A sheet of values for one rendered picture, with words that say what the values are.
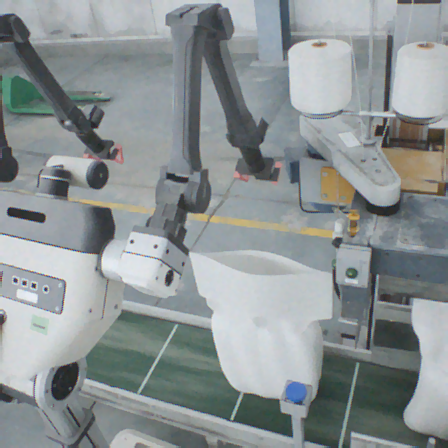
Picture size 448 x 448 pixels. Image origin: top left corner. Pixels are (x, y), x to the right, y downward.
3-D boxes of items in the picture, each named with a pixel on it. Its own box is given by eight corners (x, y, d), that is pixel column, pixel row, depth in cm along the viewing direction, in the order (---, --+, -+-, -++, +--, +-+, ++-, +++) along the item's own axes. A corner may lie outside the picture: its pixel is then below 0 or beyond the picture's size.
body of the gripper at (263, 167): (244, 158, 151) (238, 144, 145) (275, 161, 148) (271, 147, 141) (238, 175, 149) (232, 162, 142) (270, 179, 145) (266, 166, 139)
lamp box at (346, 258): (335, 283, 117) (336, 255, 111) (339, 270, 120) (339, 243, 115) (367, 288, 114) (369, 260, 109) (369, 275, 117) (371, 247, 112)
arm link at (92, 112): (57, 122, 156) (77, 123, 152) (71, 93, 159) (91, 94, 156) (78, 142, 166) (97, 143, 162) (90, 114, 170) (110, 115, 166)
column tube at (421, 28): (366, 387, 227) (395, 3, 123) (370, 366, 236) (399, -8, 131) (390, 392, 223) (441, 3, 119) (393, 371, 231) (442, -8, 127)
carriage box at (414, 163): (353, 256, 154) (356, 174, 135) (367, 197, 178) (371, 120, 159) (433, 268, 145) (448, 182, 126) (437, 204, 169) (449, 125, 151)
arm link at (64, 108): (-21, 26, 124) (7, 24, 120) (-9, 13, 127) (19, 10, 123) (61, 132, 159) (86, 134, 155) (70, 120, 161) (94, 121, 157)
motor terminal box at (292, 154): (289, 191, 159) (287, 161, 152) (284, 176, 167) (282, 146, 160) (314, 188, 159) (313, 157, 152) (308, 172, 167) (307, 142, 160)
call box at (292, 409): (280, 412, 141) (279, 401, 137) (287, 390, 147) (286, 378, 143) (306, 418, 138) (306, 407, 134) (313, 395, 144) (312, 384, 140)
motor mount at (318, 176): (300, 203, 159) (297, 161, 149) (304, 192, 164) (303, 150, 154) (388, 213, 149) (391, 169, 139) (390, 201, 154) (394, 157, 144)
